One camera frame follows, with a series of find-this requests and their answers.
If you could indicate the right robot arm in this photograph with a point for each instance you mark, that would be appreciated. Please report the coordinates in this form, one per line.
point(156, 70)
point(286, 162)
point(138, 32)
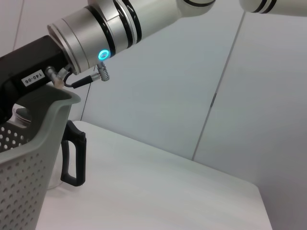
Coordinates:
point(96, 36)

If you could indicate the grey perforated storage bin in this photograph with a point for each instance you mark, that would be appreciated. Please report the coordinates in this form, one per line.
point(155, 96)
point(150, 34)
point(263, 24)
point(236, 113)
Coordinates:
point(24, 179)

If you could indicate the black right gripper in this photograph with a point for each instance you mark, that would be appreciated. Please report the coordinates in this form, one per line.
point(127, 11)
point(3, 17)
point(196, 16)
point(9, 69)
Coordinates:
point(28, 64)

